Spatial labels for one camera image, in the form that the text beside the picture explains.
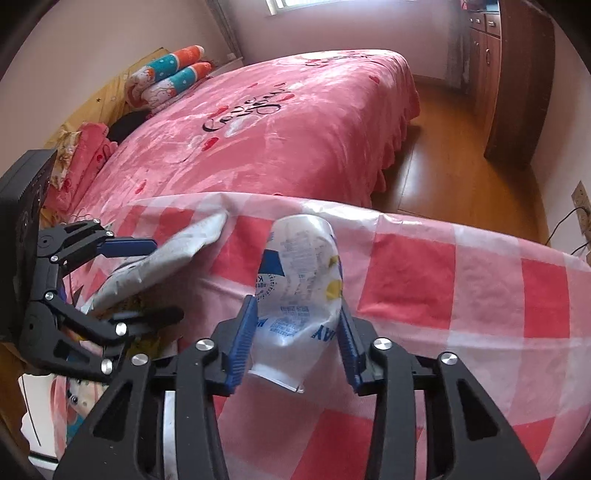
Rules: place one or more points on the white cartoon printed bag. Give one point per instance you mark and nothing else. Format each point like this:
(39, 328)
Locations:
(76, 406)

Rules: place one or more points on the wooden cabinet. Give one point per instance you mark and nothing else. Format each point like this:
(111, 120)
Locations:
(512, 74)

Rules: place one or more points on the white nightstand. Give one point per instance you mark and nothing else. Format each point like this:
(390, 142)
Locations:
(231, 63)

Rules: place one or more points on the grey plastic wrapper bag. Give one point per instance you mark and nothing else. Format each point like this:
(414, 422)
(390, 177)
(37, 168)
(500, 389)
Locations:
(184, 244)

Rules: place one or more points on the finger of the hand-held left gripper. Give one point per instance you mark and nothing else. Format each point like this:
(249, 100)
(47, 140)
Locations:
(129, 247)
(147, 317)

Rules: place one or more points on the black garment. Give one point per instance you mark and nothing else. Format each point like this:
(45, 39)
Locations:
(129, 124)

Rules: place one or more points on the floral pillow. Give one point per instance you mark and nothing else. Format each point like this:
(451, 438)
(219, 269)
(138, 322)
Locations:
(64, 157)

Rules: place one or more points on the cartoon printed rolled quilt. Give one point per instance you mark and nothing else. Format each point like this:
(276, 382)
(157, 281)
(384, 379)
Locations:
(171, 62)
(178, 85)

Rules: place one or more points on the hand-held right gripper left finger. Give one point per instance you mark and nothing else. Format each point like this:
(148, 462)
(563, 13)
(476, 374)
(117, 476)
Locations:
(242, 344)

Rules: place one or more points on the pink folded blanket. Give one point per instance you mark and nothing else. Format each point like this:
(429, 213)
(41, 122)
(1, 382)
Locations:
(92, 152)

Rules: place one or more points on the yellow headboard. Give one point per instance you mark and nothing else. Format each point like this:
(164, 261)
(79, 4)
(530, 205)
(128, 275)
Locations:
(101, 97)

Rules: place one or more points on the white crushed plastic cup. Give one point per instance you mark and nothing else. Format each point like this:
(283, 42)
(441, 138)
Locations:
(300, 277)

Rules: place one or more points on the grey checked curtain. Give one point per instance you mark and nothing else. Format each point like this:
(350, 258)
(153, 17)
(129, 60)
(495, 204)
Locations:
(231, 27)
(457, 50)

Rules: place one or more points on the pink checkered plastic tablecloth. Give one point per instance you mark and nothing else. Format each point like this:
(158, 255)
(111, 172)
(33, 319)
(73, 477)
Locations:
(461, 286)

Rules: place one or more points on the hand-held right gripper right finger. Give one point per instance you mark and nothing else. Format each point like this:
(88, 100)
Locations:
(348, 353)

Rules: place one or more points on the wall socket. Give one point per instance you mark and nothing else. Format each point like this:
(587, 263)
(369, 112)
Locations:
(582, 212)

